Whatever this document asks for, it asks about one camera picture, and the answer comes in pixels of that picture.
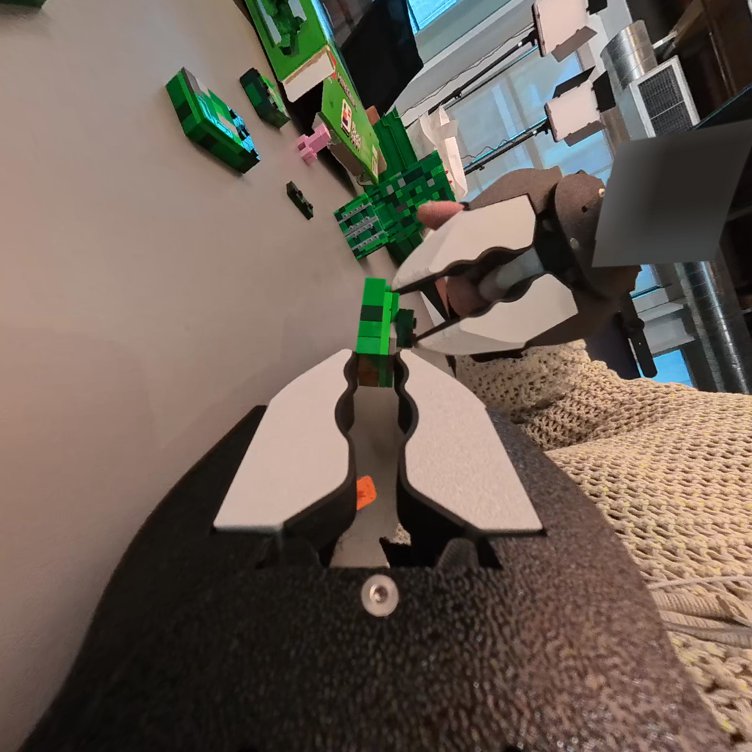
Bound black light stand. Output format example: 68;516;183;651
405;23;548;177

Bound studio light panel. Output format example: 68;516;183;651
543;67;616;148
531;0;601;58

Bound silver ventilation duct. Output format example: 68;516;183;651
599;20;660;74

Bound person's right hand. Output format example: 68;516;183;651
419;199;501;321

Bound white vent box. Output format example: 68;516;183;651
622;55;701;140

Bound green lego box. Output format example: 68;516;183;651
320;76;384;184
243;0;337;99

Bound black cloth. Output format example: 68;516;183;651
340;0;425;110

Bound cream knit sweater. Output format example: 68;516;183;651
529;394;752;752

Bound white plastic bag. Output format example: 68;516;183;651
418;105;469;196

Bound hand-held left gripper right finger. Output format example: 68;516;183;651
398;352;545;556

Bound pink lego pig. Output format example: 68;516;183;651
295;125;333;164

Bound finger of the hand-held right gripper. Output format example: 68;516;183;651
413;270;580;357
390;193;537;295

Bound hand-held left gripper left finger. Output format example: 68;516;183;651
213;348;359;554

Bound person's right forearm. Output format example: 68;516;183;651
455;340;752;454

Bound dark green lego cube build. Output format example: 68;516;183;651
239;68;291;129

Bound grey duct pipe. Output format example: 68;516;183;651
674;261;751;396

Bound green lego wall assembly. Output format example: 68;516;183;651
354;276;419;390

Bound flat green grey lego build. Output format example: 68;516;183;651
165;67;261;175

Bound large green lego creeper build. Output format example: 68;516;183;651
333;151;457;260

